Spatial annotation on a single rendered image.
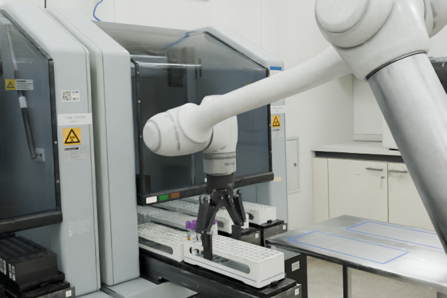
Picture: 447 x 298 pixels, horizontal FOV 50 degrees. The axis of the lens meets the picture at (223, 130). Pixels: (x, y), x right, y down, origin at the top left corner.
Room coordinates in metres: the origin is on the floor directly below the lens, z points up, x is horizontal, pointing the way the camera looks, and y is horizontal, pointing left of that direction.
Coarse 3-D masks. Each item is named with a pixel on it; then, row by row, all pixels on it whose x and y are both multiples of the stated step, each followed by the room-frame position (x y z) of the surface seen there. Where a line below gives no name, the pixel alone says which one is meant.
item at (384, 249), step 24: (288, 240) 1.52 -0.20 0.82; (312, 240) 1.51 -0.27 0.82; (336, 240) 1.50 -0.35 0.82; (360, 240) 1.49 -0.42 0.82; (384, 240) 1.48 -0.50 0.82; (408, 240) 1.47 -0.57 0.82; (432, 240) 1.46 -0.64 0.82; (360, 264) 1.27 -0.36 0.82; (384, 264) 1.26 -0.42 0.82; (408, 264) 1.25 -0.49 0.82; (432, 264) 1.25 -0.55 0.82; (432, 288) 1.12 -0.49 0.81
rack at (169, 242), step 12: (144, 228) 1.56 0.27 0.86; (156, 228) 1.56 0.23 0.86; (168, 228) 1.55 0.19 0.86; (144, 240) 1.55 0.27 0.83; (156, 240) 1.44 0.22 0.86; (168, 240) 1.41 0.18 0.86; (180, 240) 1.41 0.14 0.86; (156, 252) 1.44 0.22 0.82; (168, 252) 1.47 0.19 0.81; (180, 252) 1.36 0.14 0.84
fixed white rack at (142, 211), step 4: (140, 208) 1.88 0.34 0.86; (144, 208) 1.87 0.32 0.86; (148, 208) 1.87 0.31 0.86; (152, 208) 1.88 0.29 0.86; (156, 208) 1.86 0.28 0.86; (140, 212) 1.81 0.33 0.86; (144, 212) 1.80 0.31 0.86; (148, 212) 1.80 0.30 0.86; (152, 212) 1.80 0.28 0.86; (156, 212) 1.81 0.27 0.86; (140, 216) 1.78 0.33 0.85; (144, 216) 1.78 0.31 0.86; (140, 220) 1.78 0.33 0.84; (144, 220) 1.77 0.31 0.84
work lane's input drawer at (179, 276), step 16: (144, 256) 1.46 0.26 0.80; (160, 256) 1.41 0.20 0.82; (160, 272) 1.39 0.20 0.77; (176, 272) 1.34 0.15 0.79; (192, 272) 1.30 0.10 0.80; (208, 272) 1.25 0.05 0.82; (192, 288) 1.28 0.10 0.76; (208, 288) 1.23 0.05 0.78; (224, 288) 1.19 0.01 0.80; (240, 288) 1.16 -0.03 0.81; (256, 288) 1.17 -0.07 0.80; (272, 288) 1.13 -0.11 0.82; (288, 288) 1.15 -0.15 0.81
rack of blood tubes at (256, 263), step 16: (224, 240) 1.32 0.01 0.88; (192, 256) 1.31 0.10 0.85; (224, 256) 1.21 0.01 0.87; (240, 256) 1.17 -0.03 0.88; (256, 256) 1.18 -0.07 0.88; (272, 256) 1.17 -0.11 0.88; (224, 272) 1.21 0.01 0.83; (240, 272) 1.17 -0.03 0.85; (256, 272) 1.13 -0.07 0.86; (272, 272) 1.15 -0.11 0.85
